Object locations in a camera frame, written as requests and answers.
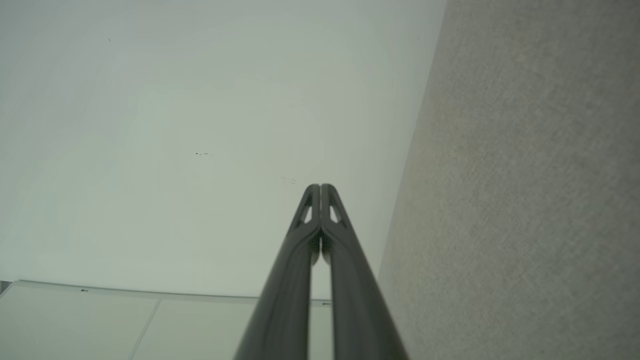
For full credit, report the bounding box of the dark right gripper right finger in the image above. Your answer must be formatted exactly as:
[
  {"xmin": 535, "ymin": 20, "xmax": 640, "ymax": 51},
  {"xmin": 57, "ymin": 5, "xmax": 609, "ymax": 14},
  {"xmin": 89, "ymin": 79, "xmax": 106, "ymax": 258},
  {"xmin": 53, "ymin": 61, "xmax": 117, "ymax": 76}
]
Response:
[{"xmin": 320, "ymin": 183, "xmax": 409, "ymax": 360}]

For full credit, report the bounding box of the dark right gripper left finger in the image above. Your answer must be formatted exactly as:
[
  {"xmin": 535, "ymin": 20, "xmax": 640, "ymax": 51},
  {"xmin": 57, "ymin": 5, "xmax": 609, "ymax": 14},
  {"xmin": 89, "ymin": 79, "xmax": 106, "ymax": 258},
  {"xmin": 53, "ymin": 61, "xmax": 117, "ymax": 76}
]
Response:
[{"xmin": 234, "ymin": 183, "xmax": 321, "ymax": 360}]

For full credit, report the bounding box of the grey fabric sofa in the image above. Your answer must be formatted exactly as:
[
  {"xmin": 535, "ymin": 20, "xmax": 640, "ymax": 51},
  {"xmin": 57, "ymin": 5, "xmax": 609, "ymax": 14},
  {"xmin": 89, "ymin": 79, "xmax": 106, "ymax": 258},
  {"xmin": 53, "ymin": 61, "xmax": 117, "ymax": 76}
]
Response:
[{"xmin": 377, "ymin": 0, "xmax": 640, "ymax": 360}]

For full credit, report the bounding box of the white skirting board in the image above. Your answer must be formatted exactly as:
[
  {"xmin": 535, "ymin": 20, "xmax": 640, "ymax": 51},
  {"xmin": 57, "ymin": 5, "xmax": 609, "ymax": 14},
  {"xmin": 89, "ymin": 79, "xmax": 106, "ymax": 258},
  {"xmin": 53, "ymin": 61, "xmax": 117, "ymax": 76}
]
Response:
[{"xmin": 0, "ymin": 279, "xmax": 332, "ymax": 307}]

